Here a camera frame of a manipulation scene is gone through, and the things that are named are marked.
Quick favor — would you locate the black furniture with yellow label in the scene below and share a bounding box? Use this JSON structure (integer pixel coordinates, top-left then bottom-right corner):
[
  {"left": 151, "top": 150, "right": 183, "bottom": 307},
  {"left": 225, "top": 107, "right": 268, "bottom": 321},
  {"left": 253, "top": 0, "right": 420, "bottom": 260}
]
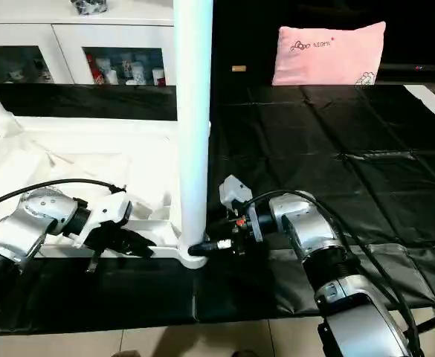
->
[{"left": 211, "top": 0, "right": 435, "bottom": 86}]

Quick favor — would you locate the white plastic table top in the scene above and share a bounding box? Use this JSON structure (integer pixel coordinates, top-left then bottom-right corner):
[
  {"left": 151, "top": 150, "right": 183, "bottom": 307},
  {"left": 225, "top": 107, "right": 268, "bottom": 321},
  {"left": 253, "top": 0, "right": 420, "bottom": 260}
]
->
[{"left": 0, "top": 112, "right": 216, "bottom": 268}]

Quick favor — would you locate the pink pillow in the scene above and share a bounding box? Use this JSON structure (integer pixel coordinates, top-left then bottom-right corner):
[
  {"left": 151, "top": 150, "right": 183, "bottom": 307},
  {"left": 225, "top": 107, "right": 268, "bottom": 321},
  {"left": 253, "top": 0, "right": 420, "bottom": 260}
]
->
[{"left": 271, "top": 21, "right": 387, "bottom": 87}]

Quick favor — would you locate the dark ornament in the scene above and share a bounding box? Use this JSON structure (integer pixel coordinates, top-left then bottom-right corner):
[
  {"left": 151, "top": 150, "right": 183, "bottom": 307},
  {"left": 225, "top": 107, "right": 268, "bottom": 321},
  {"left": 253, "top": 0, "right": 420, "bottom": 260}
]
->
[{"left": 70, "top": 0, "right": 109, "bottom": 16}]

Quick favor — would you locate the dark low tv bench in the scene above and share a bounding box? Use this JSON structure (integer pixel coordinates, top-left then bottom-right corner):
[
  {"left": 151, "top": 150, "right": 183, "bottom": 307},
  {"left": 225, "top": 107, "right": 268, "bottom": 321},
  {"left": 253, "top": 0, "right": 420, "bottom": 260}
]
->
[{"left": 384, "top": 62, "right": 435, "bottom": 84}]

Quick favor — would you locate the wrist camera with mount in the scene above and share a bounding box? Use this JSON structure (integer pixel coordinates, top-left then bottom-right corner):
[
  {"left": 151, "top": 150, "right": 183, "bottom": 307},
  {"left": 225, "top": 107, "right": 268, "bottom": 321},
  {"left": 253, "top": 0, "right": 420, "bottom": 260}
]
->
[
  {"left": 219, "top": 175, "right": 255, "bottom": 222},
  {"left": 72, "top": 192, "right": 135, "bottom": 248}
]

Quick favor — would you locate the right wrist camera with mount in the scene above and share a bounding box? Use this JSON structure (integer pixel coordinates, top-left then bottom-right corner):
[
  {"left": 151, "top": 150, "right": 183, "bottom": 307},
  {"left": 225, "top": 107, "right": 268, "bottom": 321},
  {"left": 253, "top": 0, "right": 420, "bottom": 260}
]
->
[{"left": 219, "top": 175, "right": 255, "bottom": 222}]

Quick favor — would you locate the black work mat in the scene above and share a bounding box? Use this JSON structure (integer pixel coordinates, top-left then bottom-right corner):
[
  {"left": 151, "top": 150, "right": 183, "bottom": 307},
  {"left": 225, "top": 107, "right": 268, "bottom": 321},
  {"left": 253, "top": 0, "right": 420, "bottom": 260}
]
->
[{"left": 0, "top": 82, "right": 435, "bottom": 335}]

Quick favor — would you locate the white cabinet with glass doors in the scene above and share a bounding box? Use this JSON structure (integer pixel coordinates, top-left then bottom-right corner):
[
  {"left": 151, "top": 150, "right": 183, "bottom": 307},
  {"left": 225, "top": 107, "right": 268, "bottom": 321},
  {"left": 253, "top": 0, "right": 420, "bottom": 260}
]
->
[{"left": 0, "top": 0, "right": 179, "bottom": 87}]

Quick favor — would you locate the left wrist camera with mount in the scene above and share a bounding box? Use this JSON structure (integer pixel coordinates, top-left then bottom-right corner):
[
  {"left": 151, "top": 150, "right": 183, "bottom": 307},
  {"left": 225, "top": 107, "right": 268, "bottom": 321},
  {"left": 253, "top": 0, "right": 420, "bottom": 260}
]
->
[{"left": 72, "top": 192, "right": 135, "bottom": 248}]

